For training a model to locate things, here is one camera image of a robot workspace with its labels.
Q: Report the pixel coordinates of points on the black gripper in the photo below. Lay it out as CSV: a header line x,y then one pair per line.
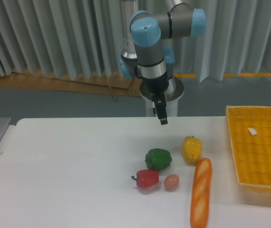
x,y
154,89

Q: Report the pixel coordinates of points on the yellow bell pepper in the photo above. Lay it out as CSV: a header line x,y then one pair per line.
x,y
191,149

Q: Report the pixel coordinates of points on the green bell pepper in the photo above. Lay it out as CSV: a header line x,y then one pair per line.
x,y
158,159

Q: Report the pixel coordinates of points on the red bell pepper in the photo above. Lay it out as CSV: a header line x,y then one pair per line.
x,y
146,178

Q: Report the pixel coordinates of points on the brown egg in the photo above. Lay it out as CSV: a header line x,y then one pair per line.
x,y
171,182

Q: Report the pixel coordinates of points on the orange baguette bread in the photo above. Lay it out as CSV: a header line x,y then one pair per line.
x,y
199,209

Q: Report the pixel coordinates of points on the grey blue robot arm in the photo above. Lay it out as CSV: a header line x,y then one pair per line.
x,y
145,57

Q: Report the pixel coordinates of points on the yellow woven basket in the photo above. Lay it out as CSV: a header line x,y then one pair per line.
x,y
251,154

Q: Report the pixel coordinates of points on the white paper label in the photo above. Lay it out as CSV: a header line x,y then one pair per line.
x,y
252,131

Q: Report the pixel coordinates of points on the grey pleated curtain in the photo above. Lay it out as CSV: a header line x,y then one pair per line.
x,y
75,38

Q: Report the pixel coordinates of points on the brown cardboard sheet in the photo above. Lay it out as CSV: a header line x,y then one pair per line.
x,y
114,86

